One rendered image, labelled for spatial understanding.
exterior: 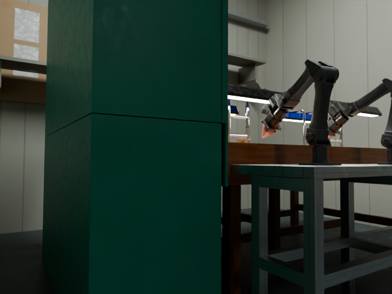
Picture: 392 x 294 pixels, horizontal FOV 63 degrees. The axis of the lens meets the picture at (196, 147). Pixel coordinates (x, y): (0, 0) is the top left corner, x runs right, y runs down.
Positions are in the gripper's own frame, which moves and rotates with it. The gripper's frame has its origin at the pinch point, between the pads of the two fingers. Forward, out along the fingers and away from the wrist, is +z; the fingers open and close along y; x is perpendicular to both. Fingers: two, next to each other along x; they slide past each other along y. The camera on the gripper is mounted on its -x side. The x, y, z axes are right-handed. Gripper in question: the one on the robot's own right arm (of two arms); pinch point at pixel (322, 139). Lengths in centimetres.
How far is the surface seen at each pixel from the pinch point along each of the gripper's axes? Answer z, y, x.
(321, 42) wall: 16, -166, -182
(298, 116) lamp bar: 36, -56, -61
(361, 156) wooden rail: -8.6, -9.7, 20.4
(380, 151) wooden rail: -10.4, -29.3, 18.3
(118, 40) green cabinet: -34, 137, -7
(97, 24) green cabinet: -36, 144, -10
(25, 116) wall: 153, 151, -154
